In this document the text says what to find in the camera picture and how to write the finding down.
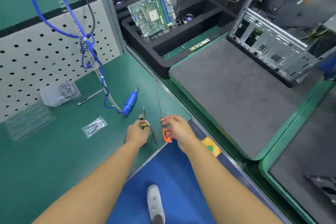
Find person's right forearm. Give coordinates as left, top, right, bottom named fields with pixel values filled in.
left=185, top=138, right=287, bottom=224

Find white coiled cord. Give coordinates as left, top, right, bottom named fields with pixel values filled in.
left=41, top=0, right=113, bottom=98

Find blue coiled cable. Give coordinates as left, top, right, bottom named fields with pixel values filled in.
left=13, top=0, right=127, bottom=114

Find silver computer case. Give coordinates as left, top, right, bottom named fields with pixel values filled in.
left=227, top=0, right=336, bottom=88

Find silver metal bracket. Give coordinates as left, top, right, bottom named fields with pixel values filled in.
left=306, top=174, right=336, bottom=206

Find thin metal rod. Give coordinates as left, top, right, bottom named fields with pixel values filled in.
left=77, top=88, right=105, bottom=106

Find orange-handled long tool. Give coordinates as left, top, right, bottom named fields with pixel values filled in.
left=153, top=76, right=173, bottom=144

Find small silver black components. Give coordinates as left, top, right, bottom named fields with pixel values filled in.
left=176, top=12, right=196, bottom=27

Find person's right hand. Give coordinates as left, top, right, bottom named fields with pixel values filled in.
left=161, top=114, right=201, bottom=154

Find small clear plastic bag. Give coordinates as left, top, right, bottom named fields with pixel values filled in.
left=81, top=116, right=109, bottom=138

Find black foam tray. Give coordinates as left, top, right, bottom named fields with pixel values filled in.
left=121, top=0, right=237, bottom=64

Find clear plastic parts box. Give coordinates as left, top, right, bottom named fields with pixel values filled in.
left=40, top=79, right=81, bottom=107

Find aluminium frame post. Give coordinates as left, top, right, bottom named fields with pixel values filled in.
left=89, top=0, right=127, bottom=54

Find green motherboard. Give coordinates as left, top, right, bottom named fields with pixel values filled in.
left=127, top=0, right=177, bottom=42

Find person's left forearm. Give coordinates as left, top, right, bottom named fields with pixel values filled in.
left=31, top=140, right=150, bottom=224

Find white perforated pegboard panel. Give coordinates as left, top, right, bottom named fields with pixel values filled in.
left=0, top=0, right=123, bottom=122

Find green memory module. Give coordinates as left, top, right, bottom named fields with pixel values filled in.
left=188, top=38, right=212, bottom=52

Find person's left hand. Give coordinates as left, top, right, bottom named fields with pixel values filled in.
left=125, top=119, right=153, bottom=148

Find person's white shoe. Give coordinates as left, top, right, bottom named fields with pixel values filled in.
left=146, top=183, right=166, bottom=224

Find black yellow pliers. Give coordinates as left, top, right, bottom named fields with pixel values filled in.
left=124, top=105, right=158, bottom=144

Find blue electric screwdriver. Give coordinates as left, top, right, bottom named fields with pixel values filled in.
left=122, top=86, right=140, bottom=117

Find large clear plastic bag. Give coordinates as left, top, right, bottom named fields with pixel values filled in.
left=4, top=100, right=56, bottom=142

